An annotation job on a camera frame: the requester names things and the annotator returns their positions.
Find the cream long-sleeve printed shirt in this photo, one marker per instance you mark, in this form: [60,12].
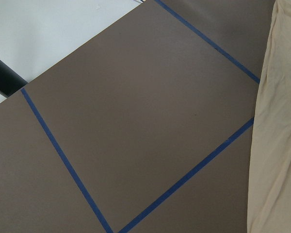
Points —
[269,187]

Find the black water bottle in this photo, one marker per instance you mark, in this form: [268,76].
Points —
[10,81]

